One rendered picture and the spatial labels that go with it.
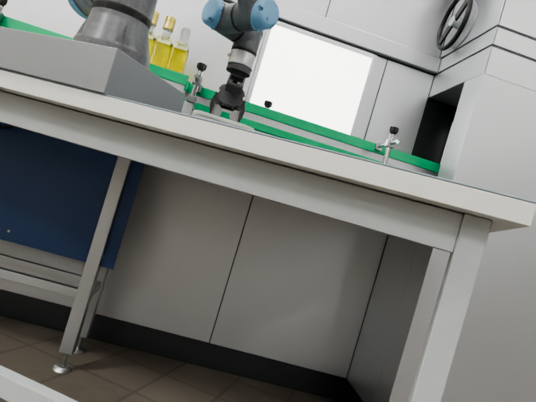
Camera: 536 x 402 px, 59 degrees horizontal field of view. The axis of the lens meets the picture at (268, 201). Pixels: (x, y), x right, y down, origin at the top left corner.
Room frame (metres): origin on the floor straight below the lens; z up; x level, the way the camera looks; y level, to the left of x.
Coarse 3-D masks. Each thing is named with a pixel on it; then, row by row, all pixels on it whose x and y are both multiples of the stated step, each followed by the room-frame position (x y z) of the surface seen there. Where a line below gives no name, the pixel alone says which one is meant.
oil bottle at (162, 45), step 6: (162, 36) 1.53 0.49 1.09; (156, 42) 1.53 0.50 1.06; (162, 42) 1.53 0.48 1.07; (168, 42) 1.53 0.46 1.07; (156, 48) 1.53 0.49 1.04; (162, 48) 1.53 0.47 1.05; (168, 48) 1.53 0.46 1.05; (150, 54) 1.53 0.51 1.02; (156, 54) 1.53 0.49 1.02; (162, 54) 1.53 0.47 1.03; (168, 54) 1.54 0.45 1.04; (150, 60) 1.53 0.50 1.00; (156, 60) 1.53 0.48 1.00; (162, 60) 1.53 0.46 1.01; (162, 66) 1.53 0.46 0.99
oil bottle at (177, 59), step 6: (174, 42) 1.54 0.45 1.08; (180, 42) 1.54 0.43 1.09; (174, 48) 1.54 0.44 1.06; (180, 48) 1.54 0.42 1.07; (186, 48) 1.54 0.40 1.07; (174, 54) 1.54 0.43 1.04; (180, 54) 1.54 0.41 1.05; (186, 54) 1.54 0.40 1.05; (168, 60) 1.54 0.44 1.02; (174, 60) 1.54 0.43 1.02; (180, 60) 1.54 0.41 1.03; (186, 60) 1.57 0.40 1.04; (168, 66) 1.54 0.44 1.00; (174, 66) 1.54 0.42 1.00; (180, 66) 1.54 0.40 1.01; (180, 72) 1.54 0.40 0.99
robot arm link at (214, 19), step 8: (216, 0) 1.22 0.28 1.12; (208, 8) 1.23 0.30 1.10; (216, 8) 1.21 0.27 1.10; (224, 8) 1.22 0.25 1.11; (208, 16) 1.23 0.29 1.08; (216, 16) 1.22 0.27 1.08; (224, 16) 1.21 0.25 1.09; (208, 24) 1.24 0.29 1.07; (216, 24) 1.23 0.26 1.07; (224, 24) 1.23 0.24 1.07; (224, 32) 1.26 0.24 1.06; (232, 32) 1.24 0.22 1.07; (240, 32) 1.23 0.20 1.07; (232, 40) 1.30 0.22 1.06
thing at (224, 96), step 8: (232, 64) 1.31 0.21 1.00; (232, 72) 1.35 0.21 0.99; (240, 72) 1.33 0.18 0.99; (248, 72) 1.33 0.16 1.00; (224, 88) 1.31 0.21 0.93; (224, 96) 1.31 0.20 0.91; (232, 96) 1.32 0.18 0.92; (240, 96) 1.32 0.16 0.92; (224, 104) 1.33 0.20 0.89; (232, 104) 1.32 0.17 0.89
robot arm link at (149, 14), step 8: (112, 0) 0.88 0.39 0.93; (120, 0) 0.88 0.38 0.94; (128, 0) 0.89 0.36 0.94; (136, 0) 0.90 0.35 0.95; (144, 0) 0.91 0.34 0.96; (152, 0) 0.93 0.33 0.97; (136, 8) 0.90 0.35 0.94; (144, 8) 0.91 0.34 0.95; (152, 8) 0.93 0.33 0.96; (152, 16) 0.95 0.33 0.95
